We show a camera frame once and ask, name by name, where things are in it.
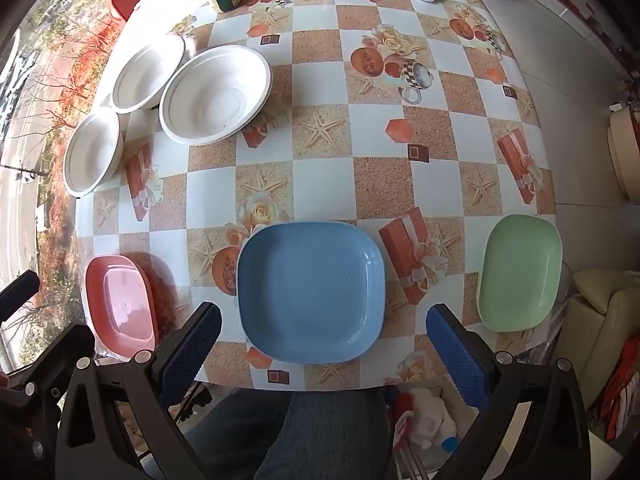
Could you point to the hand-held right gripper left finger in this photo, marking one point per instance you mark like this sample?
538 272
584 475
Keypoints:
192 355

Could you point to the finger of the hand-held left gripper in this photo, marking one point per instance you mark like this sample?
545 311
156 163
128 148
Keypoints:
50 360
20 287

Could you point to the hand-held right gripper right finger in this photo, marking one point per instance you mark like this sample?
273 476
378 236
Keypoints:
460 360

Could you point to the green plate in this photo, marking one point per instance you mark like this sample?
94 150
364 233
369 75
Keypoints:
520 270

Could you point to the blue plate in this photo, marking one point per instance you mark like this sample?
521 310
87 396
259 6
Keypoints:
310 290

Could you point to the white plastic bottle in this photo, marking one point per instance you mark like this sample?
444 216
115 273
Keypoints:
430 417

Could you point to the coral plate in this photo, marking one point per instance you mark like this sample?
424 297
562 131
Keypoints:
94 290

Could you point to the pink plate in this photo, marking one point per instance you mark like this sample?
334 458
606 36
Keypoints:
127 305

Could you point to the person's leg in jeans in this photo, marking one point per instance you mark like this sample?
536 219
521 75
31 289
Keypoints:
300 435

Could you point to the beige sofa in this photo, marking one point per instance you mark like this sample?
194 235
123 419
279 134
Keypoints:
600 320

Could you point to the red bag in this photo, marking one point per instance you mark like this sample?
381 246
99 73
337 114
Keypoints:
622 395

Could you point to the printed checkered tablecloth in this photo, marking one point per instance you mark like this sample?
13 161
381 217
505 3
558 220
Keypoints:
380 175

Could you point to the beige round box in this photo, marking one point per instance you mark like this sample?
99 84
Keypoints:
625 155

